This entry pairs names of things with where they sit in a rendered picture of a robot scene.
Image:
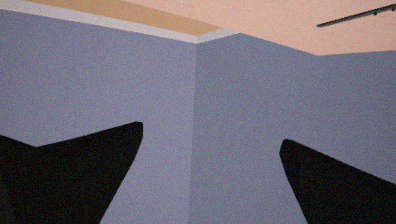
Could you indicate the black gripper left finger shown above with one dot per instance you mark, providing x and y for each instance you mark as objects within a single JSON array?
[{"x": 68, "y": 182}]

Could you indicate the grey flat bar with two small pins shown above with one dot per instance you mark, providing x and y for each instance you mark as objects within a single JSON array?
[{"x": 364, "y": 14}]

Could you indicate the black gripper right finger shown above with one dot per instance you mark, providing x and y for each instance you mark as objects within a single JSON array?
[{"x": 333, "y": 192}]

